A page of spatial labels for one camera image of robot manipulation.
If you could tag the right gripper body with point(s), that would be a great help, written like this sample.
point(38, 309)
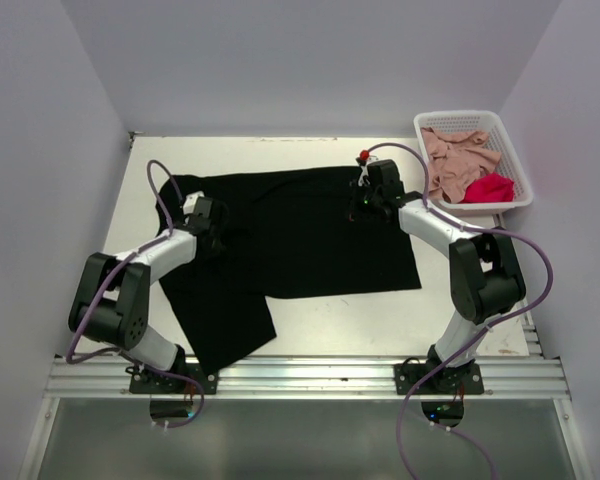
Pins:
point(364, 201)

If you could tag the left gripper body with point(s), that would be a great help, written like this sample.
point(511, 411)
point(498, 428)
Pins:
point(216, 246)

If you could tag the black t shirt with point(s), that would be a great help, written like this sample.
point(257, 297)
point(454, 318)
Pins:
point(287, 235)

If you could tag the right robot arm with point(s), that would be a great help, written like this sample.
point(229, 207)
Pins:
point(486, 281)

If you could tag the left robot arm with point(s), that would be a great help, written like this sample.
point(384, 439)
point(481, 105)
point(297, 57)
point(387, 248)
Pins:
point(110, 311)

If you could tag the beige t shirt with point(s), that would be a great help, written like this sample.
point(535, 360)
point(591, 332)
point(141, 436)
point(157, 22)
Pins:
point(457, 160)

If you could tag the white plastic basket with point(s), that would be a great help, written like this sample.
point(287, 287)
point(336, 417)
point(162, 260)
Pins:
point(509, 166)

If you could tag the red t shirt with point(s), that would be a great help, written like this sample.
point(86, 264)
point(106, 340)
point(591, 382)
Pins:
point(492, 188)

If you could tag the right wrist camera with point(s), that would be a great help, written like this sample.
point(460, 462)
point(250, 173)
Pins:
point(364, 160)

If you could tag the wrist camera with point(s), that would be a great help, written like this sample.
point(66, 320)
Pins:
point(364, 160)
point(190, 201)

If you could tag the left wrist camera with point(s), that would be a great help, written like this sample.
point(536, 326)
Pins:
point(190, 201)

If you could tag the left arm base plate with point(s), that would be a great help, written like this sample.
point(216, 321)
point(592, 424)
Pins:
point(149, 383)

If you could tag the aluminium mounting rail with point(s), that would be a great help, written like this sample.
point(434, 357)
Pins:
point(324, 378)

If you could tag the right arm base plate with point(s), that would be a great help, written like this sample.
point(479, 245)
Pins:
point(466, 379)

